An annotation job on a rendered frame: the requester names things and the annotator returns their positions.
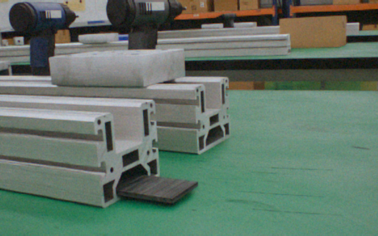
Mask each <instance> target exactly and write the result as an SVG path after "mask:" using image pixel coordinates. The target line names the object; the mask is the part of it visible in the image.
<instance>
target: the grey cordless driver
mask: <svg viewBox="0 0 378 236"><path fill-rule="evenodd" d="M183 10H186V7H182V4H181V2H179V1H176V0H108V1H107V5H106V14H107V17H108V20H109V21H110V23H111V24H112V25H113V26H115V27H117V28H132V29H131V32H130V33H129V38H128V50H155V49H156V45H157V37H158V30H156V29H159V25H161V24H170V23H171V22H173V21H174V19H175V18H176V17H178V16H179V15H181V13H182V11H183Z"/></svg>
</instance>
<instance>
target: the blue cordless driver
mask: <svg viewBox="0 0 378 236"><path fill-rule="evenodd" d="M76 18H79V15H76V14H75V12H74V11H73V10H72V9H70V8H69V7H68V6H67V5H65V4H63V3H54V2H33V1H23V2H17V3H15V4H14V5H13V6H12V7H11V8H10V11H9V22H10V24H11V26H12V28H13V30H14V31H16V32H18V33H32V37H31V39H30V67H31V76H39V77H51V73H50V67H49V58H50V57H54V49H55V35H54V34H57V31H58V30H66V28H68V27H69V26H70V25H71V24H73V22H74V21H75V19H76Z"/></svg>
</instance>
